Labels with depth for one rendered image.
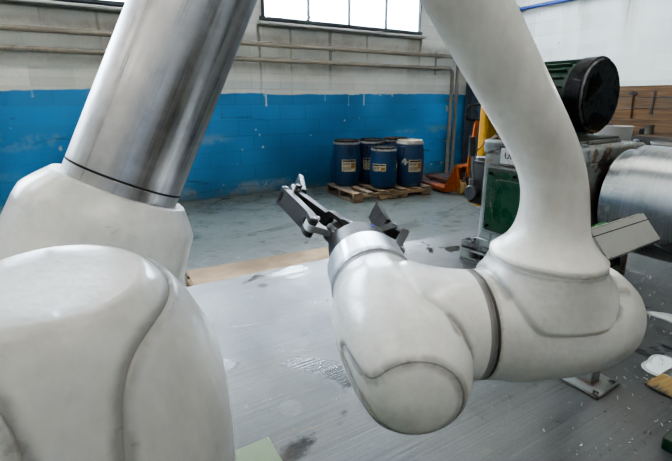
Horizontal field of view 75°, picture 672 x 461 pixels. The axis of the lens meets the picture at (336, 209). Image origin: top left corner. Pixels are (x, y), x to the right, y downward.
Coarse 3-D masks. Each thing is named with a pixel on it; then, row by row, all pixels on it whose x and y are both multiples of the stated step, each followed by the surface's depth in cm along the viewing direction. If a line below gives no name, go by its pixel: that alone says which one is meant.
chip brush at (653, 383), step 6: (666, 372) 76; (654, 378) 74; (660, 378) 74; (666, 378) 74; (648, 384) 73; (654, 384) 73; (660, 384) 73; (666, 384) 73; (654, 390) 72; (660, 390) 71; (666, 390) 71
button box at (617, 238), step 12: (636, 216) 70; (600, 228) 64; (612, 228) 65; (624, 228) 67; (636, 228) 68; (648, 228) 70; (600, 240) 62; (612, 240) 64; (624, 240) 65; (636, 240) 66; (648, 240) 68; (612, 252) 62; (624, 252) 64
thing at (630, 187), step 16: (624, 160) 98; (640, 160) 94; (656, 160) 92; (608, 176) 98; (624, 176) 94; (640, 176) 92; (656, 176) 90; (608, 192) 97; (624, 192) 94; (640, 192) 91; (656, 192) 89; (608, 208) 98; (624, 208) 94; (640, 208) 91; (656, 208) 89; (656, 224) 89; (656, 256) 95
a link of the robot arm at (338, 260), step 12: (348, 240) 48; (360, 240) 47; (372, 240) 46; (384, 240) 47; (336, 252) 48; (348, 252) 46; (360, 252) 44; (372, 252) 44; (396, 252) 45; (336, 264) 46; (336, 276) 45
